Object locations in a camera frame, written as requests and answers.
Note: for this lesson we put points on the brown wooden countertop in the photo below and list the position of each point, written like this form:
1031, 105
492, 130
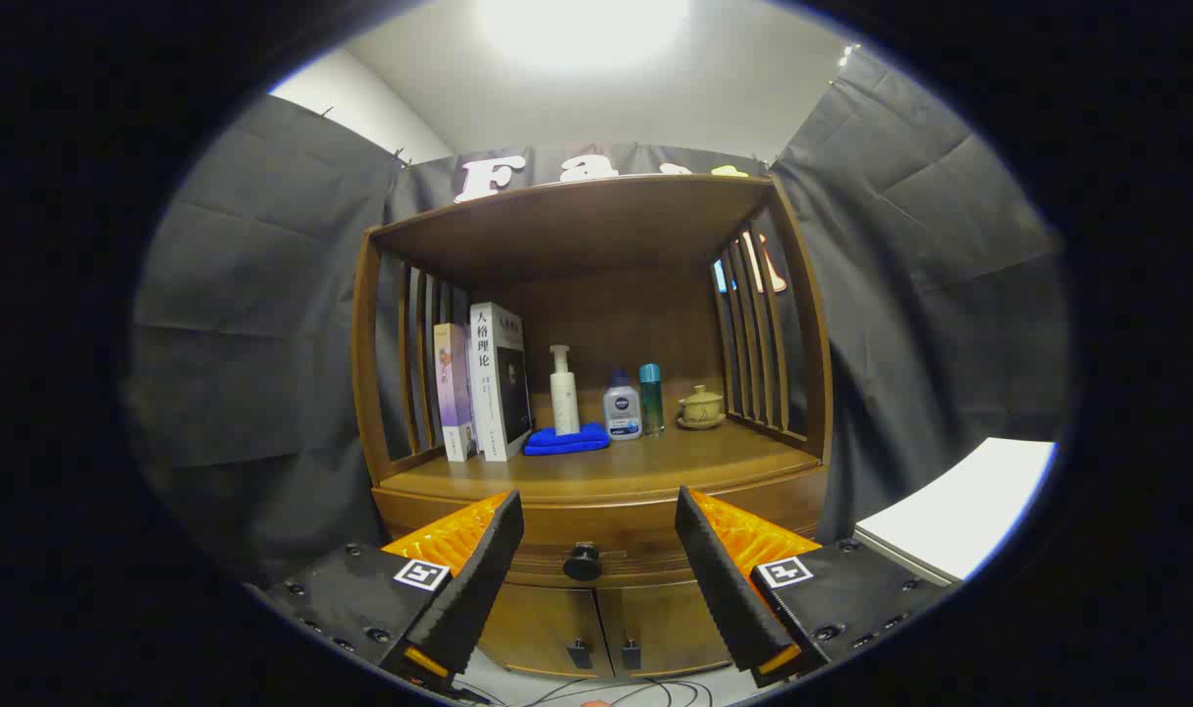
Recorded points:
655, 462

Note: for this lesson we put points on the wooden cabinet door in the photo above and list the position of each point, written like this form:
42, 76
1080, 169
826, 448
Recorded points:
537, 628
665, 624

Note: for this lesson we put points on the brown wooden drawer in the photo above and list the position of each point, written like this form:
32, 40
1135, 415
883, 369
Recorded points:
596, 522

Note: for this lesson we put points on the clear bottle with blue cap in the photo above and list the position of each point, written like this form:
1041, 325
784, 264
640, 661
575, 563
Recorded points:
622, 412

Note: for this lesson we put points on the white flat table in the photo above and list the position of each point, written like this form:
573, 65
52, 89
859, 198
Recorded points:
959, 511

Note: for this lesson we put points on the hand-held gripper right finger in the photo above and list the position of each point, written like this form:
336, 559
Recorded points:
724, 589

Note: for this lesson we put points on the white book with portrait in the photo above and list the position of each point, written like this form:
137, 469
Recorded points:
493, 383

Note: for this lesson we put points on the cream lidded teacup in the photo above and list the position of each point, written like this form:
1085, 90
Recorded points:
701, 406

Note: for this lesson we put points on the purple book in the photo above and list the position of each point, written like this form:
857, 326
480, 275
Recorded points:
453, 393

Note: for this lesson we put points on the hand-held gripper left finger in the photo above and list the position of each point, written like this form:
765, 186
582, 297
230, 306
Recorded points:
478, 589

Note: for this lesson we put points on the brown wooden cabinet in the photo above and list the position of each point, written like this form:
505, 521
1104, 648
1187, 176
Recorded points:
606, 314

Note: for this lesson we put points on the black round drawer knob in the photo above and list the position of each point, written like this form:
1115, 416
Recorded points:
582, 562

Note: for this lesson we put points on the black backdrop cloth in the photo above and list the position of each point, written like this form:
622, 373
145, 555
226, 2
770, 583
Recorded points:
262, 324

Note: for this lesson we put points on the blue folded cloth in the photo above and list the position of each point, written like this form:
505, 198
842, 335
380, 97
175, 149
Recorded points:
567, 440

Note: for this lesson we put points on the teal slim bottle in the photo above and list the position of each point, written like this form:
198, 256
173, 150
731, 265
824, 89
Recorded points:
651, 398

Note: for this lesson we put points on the white pump bottle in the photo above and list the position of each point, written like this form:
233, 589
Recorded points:
564, 398

